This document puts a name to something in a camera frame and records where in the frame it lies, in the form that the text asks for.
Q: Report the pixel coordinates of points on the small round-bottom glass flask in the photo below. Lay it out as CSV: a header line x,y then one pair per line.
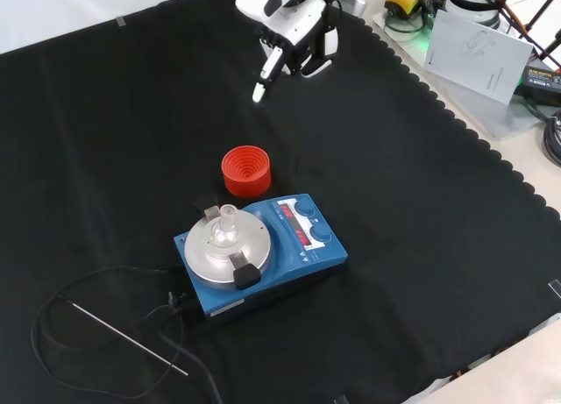
x,y
224,233

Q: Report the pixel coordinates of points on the pale board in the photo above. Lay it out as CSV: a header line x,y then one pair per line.
x,y
482,58

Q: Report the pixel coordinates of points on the black power adapter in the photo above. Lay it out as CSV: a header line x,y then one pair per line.
x,y
543,82

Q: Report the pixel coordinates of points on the red ribbed flask holder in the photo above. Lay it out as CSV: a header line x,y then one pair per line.
x,y
245,176

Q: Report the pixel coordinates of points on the black cloth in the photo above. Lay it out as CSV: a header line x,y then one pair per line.
x,y
394,224

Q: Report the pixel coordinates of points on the grey tape piece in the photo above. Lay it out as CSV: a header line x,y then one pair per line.
x,y
121,22
556,288

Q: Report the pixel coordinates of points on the black tripod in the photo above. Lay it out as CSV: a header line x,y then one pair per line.
x,y
541,49

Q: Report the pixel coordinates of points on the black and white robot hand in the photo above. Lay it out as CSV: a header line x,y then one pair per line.
x,y
285,18

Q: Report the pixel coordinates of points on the heater with blue base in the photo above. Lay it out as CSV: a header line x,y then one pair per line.
x,y
280,281

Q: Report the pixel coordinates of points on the grey metal base plate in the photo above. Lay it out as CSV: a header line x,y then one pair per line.
x,y
491,119

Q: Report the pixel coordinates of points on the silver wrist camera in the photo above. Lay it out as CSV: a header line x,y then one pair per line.
x,y
354,4

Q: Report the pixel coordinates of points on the thin metal probe rod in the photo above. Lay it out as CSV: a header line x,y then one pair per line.
x,y
127,337

